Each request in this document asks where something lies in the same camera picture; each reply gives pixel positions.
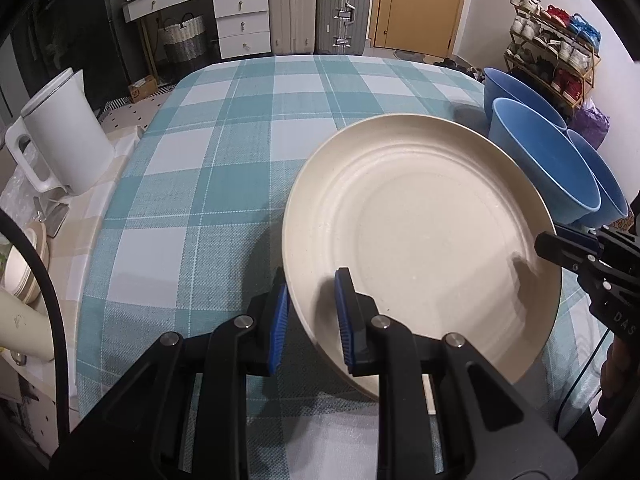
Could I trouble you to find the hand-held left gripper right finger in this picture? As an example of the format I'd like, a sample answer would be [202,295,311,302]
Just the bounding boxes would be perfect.
[334,267,578,480]

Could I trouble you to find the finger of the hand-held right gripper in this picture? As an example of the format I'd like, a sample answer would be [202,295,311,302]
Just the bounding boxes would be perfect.
[534,232,601,272]
[555,225,608,253]

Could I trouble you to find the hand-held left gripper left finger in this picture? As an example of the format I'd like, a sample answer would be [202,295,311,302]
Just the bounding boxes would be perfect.
[50,266,292,480]

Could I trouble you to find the blue bowl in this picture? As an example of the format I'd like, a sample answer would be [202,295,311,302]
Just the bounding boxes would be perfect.
[483,67,568,137]
[567,129,630,228]
[489,98,601,224]

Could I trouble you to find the beige plate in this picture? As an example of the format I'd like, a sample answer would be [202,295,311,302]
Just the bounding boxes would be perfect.
[281,114,562,401]

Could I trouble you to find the stacked cream bowls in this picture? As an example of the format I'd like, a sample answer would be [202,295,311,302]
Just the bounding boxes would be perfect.
[0,220,48,306]

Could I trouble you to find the person's right hand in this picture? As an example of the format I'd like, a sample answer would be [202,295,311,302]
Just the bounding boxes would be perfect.
[601,337,623,396]

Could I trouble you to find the purple plastic bag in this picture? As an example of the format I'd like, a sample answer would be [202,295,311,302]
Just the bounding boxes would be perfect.
[570,102,611,148]

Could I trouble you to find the rows of assorted sneakers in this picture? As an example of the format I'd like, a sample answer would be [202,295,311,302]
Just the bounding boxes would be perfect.
[505,0,601,106]

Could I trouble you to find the teal checked tablecloth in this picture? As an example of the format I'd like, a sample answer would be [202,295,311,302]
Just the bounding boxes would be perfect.
[75,55,621,480]

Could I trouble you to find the wooden shoe rack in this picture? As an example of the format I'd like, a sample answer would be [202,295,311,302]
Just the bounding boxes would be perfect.
[504,0,601,111]

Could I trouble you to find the scattered pairs of shoes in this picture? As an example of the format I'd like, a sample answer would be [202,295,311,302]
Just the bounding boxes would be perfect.
[432,57,483,78]

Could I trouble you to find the small metal stand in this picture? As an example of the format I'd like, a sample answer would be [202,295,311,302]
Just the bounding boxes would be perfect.
[32,195,68,238]

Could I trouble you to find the cream bottle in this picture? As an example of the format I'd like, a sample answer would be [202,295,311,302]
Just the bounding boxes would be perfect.
[0,287,56,363]

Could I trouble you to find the small cardboard box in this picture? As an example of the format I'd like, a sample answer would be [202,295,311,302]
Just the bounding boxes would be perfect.
[128,75,158,101]

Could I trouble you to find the wooden door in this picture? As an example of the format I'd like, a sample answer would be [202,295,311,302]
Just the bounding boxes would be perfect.
[372,0,472,58]

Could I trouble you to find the white electric kettle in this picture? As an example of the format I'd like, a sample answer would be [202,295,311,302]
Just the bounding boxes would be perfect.
[5,67,116,197]

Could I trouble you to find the clear bubble wrap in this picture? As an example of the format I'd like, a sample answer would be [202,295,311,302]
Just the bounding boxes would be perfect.
[0,157,46,226]

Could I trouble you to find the woven laundry basket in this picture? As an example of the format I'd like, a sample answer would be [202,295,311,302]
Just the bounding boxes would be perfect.
[157,12,208,63]

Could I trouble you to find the beige suitcase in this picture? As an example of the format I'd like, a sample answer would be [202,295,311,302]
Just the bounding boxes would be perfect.
[267,0,318,56]

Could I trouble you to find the white desk with drawers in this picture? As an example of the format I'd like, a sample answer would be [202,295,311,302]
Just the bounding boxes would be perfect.
[122,0,273,61]

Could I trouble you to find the silver suitcase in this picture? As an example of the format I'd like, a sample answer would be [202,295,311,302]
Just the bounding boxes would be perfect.
[315,0,373,56]

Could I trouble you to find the dark grey refrigerator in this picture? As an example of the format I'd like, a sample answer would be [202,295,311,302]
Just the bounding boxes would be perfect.
[65,0,161,91]

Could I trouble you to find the black cable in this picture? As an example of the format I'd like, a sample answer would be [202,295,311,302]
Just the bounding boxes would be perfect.
[0,209,72,443]

